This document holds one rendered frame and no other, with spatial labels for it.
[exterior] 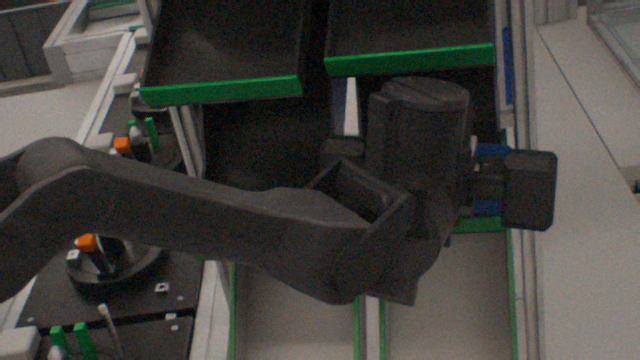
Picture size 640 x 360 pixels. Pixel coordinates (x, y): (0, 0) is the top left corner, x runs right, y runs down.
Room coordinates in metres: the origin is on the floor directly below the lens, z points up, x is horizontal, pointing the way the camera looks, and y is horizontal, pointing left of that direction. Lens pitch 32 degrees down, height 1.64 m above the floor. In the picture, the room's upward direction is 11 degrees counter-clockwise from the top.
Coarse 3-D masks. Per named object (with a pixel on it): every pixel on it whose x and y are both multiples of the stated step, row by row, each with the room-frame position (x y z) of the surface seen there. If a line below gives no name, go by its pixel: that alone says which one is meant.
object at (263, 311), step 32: (256, 288) 0.71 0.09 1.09; (288, 288) 0.70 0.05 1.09; (256, 320) 0.69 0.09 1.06; (288, 320) 0.68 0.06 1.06; (320, 320) 0.67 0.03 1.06; (352, 320) 0.66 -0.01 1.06; (256, 352) 0.67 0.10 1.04; (288, 352) 0.66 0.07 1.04; (320, 352) 0.65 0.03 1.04; (352, 352) 0.64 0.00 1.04
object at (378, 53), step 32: (352, 0) 0.69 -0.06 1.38; (384, 0) 0.68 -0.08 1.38; (416, 0) 0.67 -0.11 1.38; (448, 0) 0.66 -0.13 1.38; (480, 0) 0.65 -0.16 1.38; (352, 32) 0.66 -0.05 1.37; (384, 32) 0.65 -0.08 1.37; (416, 32) 0.64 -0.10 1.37; (448, 32) 0.63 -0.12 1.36; (480, 32) 0.62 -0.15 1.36; (352, 64) 0.61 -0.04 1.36; (384, 64) 0.61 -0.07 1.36; (416, 64) 0.60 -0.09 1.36; (448, 64) 0.60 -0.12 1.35; (480, 64) 0.59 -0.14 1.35
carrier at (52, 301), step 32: (64, 256) 1.02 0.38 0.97; (128, 256) 0.96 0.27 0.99; (160, 256) 0.95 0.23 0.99; (192, 256) 0.96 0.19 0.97; (32, 288) 0.96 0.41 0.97; (64, 288) 0.94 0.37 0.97; (96, 288) 0.91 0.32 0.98; (128, 288) 0.91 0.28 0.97; (192, 288) 0.89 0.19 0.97; (32, 320) 0.89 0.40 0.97; (64, 320) 0.88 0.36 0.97; (96, 320) 0.86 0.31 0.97; (128, 320) 0.86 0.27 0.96; (160, 320) 0.85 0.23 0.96
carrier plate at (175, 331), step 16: (176, 320) 0.83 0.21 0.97; (192, 320) 0.83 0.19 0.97; (48, 336) 0.85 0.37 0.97; (96, 336) 0.83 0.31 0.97; (128, 336) 0.82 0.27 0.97; (144, 336) 0.81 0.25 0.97; (160, 336) 0.81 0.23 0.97; (176, 336) 0.80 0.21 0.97; (192, 336) 0.81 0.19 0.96; (48, 352) 0.82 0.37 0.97; (128, 352) 0.79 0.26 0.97; (144, 352) 0.78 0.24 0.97; (160, 352) 0.78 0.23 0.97; (176, 352) 0.77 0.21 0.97
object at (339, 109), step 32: (320, 0) 0.84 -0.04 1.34; (320, 32) 0.84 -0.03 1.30; (320, 64) 0.80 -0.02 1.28; (320, 96) 0.77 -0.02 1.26; (224, 128) 0.77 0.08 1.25; (256, 128) 0.75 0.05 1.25; (288, 128) 0.74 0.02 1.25; (320, 128) 0.73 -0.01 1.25; (224, 160) 0.73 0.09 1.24; (256, 160) 0.72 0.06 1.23; (288, 160) 0.71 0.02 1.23
